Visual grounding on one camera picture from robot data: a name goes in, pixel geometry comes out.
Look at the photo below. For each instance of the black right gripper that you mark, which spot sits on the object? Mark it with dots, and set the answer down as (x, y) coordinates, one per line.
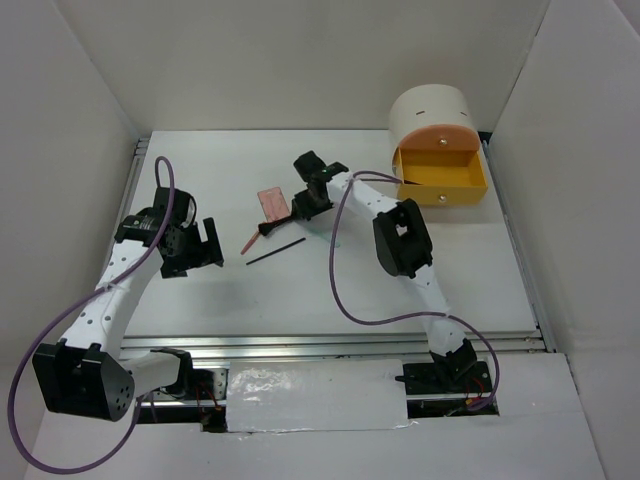
(301, 204)

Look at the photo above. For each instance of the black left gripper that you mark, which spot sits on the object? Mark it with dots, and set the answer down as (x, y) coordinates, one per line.
(203, 255)

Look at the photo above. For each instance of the pink makeup palette card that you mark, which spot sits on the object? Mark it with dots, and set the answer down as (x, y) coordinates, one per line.
(274, 204)

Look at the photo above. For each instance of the black fan makeup brush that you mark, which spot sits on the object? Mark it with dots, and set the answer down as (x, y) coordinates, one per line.
(266, 228)

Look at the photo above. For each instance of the cream round drawer organizer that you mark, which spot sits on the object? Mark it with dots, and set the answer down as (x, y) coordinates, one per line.
(427, 105)

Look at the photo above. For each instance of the orange drawer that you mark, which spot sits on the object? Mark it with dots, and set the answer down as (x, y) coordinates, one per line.
(451, 137)

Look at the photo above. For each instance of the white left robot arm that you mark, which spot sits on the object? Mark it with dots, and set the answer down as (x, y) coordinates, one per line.
(81, 374)

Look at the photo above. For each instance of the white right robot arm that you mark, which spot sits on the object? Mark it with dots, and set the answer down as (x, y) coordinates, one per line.
(403, 248)

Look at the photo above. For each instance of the pink makeup brush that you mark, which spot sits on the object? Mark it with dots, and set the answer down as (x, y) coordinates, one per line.
(250, 242)

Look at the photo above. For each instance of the teal plastic spatula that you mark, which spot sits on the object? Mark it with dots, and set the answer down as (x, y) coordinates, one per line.
(323, 235)

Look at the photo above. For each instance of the thin black eyeliner pencil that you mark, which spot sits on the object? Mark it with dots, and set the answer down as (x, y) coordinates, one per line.
(276, 251)

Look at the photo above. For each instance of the white foil covered panel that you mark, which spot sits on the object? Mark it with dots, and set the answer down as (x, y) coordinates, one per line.
(332, 395)

